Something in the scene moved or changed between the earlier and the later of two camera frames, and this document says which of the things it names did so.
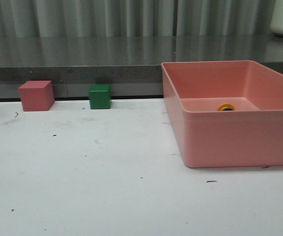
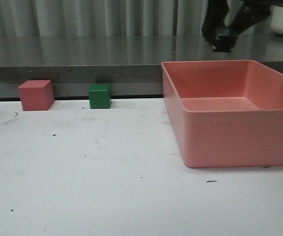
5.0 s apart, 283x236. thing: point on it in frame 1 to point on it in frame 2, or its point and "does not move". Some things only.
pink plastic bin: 262,131 does not move
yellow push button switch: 226,106 to 225,40
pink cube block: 37,95 does not move
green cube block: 99,96 does not move
